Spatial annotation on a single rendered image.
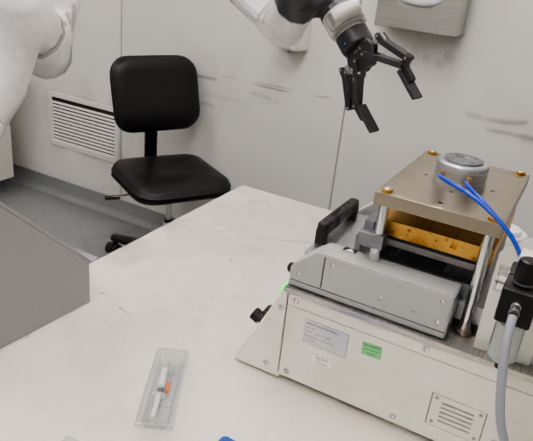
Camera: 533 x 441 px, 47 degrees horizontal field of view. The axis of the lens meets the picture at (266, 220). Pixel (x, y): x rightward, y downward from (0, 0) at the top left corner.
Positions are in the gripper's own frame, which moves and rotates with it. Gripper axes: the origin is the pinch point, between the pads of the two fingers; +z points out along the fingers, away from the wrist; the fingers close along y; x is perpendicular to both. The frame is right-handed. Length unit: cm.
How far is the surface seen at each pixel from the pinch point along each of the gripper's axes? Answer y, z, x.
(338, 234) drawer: -0.9, 21.2, 32.6
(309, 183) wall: 114, -22, -81
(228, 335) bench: 22, 29, 47
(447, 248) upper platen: -21, 32, 34
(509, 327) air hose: -35, 42, 50
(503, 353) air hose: -34, 44, 52
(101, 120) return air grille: 191, -108, -41
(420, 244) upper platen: -18.2, 29.5, 35.6
